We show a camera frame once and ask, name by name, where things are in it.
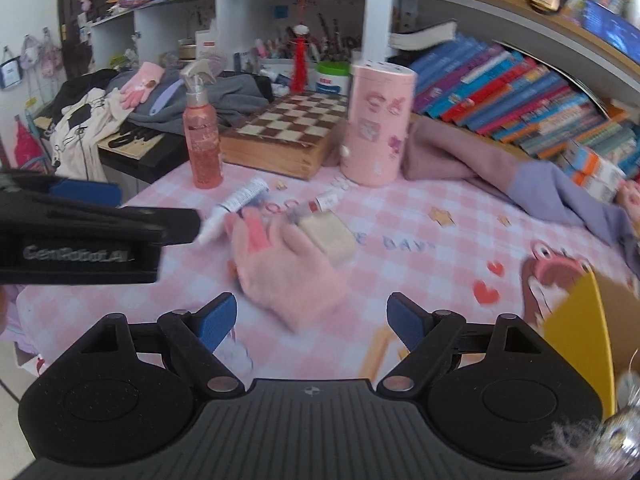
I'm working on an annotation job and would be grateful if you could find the pink purple cloth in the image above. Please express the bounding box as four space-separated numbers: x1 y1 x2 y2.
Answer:
401 117 639 273

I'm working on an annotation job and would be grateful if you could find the pink knit glove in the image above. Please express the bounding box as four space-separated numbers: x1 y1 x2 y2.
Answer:
224 207 347 333

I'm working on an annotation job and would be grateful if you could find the pink pig plush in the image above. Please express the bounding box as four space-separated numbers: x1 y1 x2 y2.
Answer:
615 180 640 237

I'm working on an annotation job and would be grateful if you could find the pink cylinder humidifier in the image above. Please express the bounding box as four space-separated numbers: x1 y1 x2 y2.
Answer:
340 60 416 188

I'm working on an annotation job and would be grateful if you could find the wooden chess box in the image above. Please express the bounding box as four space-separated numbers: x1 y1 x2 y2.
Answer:
220 92 347 181

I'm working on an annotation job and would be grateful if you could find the small red white box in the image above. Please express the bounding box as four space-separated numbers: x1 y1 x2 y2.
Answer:
286 188 344 223

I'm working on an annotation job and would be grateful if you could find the green lid cream jar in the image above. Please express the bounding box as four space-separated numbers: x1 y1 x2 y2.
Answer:
316 61 350 96

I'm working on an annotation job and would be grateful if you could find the white spray tube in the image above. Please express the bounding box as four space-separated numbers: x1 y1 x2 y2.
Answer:
195 178 269 246

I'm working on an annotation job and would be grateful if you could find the row of books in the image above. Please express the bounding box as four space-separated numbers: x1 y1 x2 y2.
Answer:
409 34 639 179

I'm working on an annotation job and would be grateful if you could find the red tassel ornament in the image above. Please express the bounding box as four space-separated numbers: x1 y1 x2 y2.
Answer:
290 24 309 94

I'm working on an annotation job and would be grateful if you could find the beige eraser block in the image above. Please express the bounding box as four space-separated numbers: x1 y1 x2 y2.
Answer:
297 211 357 264

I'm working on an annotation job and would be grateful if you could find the pink spray bottle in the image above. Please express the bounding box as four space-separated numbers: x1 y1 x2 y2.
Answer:
182 84 224 190

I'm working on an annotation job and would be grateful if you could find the cream tote bag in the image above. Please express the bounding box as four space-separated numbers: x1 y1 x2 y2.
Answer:
50 88 130 182

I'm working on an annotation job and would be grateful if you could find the grey clothing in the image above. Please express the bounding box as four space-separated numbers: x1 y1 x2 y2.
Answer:
106 62 269 136

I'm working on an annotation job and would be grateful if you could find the yellow cardboard box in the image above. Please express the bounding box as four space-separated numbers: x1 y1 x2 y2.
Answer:
541 273 639 418

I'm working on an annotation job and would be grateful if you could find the orange white carton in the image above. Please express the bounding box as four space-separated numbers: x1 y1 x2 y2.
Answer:
558 141 625 204

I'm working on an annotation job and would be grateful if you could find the blue tablet screen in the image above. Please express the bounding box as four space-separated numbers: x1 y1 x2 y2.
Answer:
582 0 640 63

